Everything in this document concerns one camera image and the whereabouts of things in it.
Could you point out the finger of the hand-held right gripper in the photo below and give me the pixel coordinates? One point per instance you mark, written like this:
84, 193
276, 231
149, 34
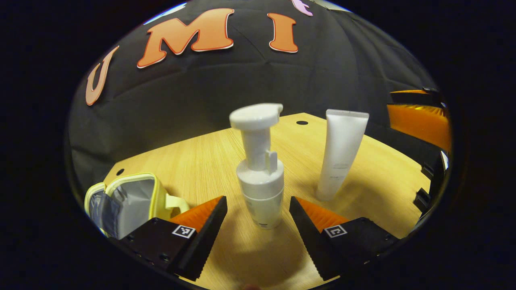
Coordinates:
419, 97
423, 123

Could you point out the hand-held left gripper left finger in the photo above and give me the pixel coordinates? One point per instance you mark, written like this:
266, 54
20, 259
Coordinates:
205, 241

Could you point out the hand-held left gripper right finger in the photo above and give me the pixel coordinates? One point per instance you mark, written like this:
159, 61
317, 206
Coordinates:
308, 241

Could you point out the white pump bottle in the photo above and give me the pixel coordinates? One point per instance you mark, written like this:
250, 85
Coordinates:
260, 185

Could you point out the pale yellow suitcase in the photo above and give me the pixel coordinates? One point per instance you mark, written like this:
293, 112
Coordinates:
133, 201

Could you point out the white squeeze tube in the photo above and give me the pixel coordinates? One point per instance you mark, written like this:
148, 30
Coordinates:
340, 149

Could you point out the black backdrop cloth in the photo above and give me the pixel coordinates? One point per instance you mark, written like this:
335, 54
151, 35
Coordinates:
201, 100

